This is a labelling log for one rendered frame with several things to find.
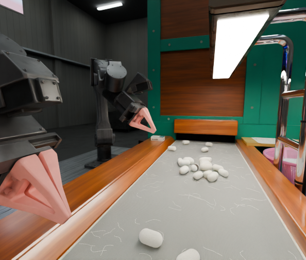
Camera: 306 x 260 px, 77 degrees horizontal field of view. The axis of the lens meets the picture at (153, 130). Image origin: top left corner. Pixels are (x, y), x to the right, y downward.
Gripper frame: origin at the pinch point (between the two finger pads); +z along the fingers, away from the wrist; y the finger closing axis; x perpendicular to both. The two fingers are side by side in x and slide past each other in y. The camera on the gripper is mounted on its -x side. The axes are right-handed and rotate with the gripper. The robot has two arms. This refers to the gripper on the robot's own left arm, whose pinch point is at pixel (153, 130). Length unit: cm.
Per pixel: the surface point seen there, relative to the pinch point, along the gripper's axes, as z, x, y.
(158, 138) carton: 0.6, 10.0, 29.3
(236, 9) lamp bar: 2.8, -26.4, -31.3
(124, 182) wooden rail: 5.2, 9.3, -16.4
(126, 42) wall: -540, 20, 924
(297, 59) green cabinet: 22, -55, 47
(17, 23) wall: -630, 182, 452
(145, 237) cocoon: 13.4, 2.0, -33.3
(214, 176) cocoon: 20.5, -4.2, -7.6
